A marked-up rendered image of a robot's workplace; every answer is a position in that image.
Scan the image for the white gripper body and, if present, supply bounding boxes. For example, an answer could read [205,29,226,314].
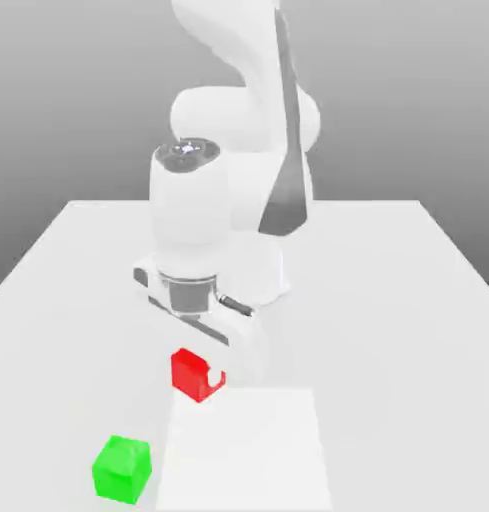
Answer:
[146,294,270,388]

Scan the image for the small red cube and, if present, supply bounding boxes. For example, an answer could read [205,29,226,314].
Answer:
[170,347,228,404]

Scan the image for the small green cube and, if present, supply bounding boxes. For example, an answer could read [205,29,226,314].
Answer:
[91,434,154,506]

